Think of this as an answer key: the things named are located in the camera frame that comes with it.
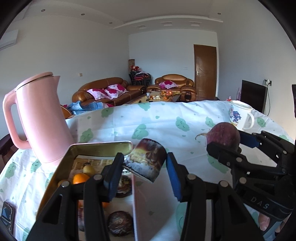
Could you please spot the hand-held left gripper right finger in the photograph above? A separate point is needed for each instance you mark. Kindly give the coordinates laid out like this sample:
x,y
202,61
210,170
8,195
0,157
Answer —
x,y
174,178

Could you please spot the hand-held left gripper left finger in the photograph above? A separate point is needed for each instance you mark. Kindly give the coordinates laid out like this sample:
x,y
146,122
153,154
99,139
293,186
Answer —
x,y
114,178

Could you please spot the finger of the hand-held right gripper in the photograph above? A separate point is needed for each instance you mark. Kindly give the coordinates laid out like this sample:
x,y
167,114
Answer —
x,y
248,140
231,157

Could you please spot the dark brown water chestnut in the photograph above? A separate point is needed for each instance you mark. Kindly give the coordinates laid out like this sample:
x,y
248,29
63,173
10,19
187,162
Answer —
x,y
120,222
124,185

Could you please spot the purple radish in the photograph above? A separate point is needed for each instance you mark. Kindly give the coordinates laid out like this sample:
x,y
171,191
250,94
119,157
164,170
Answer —
x,y
223,135

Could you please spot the small yellow round fruit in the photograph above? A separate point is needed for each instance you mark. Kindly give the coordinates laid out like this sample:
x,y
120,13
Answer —
x,y
89,169

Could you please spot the cut yam piece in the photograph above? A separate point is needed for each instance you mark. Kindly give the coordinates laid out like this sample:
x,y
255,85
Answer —
x,y
148,157

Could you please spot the small orange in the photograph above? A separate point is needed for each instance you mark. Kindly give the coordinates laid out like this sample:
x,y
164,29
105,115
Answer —
x,y
79,179

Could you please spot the pink metal tin box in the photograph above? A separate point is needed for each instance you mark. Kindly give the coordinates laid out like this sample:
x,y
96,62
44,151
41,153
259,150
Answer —
x,y
145,208

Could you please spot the small brown round fruit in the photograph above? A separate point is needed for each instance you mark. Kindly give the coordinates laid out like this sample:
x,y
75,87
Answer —
x,y
61,183

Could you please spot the person's right hand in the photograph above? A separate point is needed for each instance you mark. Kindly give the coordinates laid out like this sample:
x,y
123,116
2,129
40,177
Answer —
x,y
264,222

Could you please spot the white mug with blue print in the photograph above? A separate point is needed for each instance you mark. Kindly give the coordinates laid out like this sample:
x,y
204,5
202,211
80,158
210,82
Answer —
x,y
238,115

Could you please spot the printed paper sheet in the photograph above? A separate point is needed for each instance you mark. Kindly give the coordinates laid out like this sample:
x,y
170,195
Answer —
x,y
79,162

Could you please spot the black television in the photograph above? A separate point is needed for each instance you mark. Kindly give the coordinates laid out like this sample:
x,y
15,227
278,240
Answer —
x,y
253,96

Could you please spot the white tablecloth with green clouds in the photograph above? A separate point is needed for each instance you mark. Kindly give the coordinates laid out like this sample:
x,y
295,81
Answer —
x,y
161,120

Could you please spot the blue cloth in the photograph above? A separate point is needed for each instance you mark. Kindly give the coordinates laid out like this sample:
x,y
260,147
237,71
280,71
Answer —
x,y
87,106

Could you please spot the orange-brown wooden chair back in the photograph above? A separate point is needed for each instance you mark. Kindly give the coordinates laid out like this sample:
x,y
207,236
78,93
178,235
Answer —
x,y
66,112

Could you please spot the wooden coffee table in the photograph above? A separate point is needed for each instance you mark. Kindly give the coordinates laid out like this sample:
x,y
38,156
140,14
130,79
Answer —
x,y
138,100

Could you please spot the brown wooden door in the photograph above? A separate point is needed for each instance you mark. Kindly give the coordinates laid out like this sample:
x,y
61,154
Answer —
x,y
205,69

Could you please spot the pink flowered pillow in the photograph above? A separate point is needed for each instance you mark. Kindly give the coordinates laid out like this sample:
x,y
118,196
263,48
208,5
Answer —
x,y
97,93
169,84
116,90

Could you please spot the brown leather armchair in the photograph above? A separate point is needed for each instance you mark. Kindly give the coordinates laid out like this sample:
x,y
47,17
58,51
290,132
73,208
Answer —
x,y
175,77

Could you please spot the brown leather sofa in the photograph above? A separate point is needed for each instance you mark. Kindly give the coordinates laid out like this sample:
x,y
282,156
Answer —
x,y
104,82

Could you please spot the pink electric kettle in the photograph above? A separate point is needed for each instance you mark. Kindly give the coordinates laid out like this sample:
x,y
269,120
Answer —
x,y
41,111

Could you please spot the stack of dark chairs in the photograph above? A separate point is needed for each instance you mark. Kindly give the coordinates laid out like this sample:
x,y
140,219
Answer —
x,y
140,77

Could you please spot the black smartphone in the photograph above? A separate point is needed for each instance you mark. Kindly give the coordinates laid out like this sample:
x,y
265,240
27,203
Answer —
x,y
8,213

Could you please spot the dark wooden chair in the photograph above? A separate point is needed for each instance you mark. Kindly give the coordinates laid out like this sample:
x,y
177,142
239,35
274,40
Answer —
x,y
5,148

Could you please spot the tall brown vase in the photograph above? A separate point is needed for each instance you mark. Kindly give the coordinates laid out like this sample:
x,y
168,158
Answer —
x,y
131,64

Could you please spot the white air conditioner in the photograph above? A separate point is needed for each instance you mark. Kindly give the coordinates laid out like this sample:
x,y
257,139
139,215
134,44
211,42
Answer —
x,y
8,39

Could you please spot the wall power outlet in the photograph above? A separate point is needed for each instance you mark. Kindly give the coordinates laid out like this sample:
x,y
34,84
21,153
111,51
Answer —
x,y
267,82

